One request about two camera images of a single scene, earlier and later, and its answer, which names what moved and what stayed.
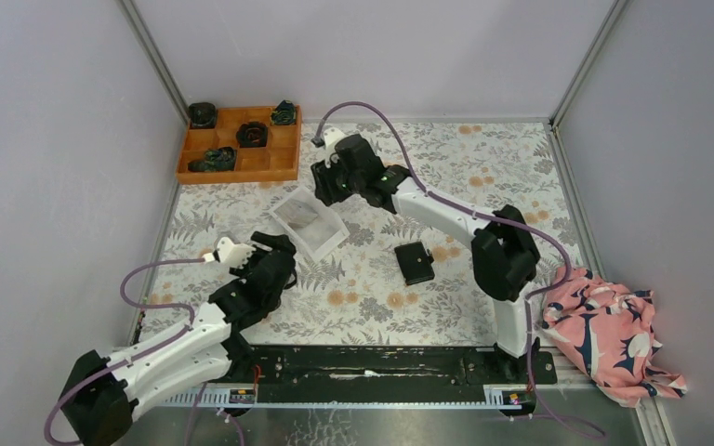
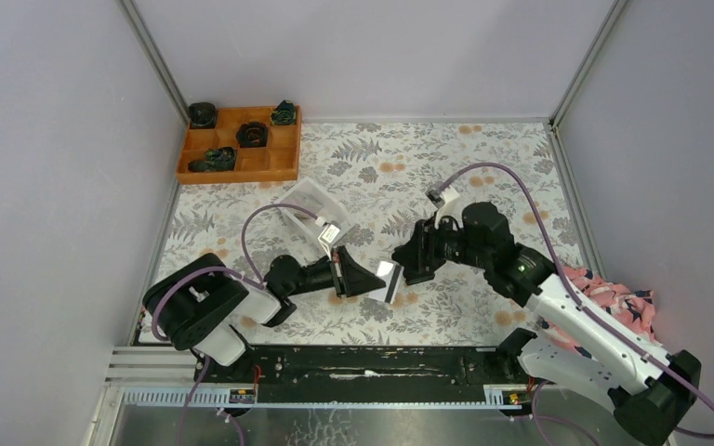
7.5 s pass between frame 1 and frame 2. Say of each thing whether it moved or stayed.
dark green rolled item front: stayed
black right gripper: moved
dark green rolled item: stayed
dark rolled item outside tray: stayed
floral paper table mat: stayed
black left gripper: moved
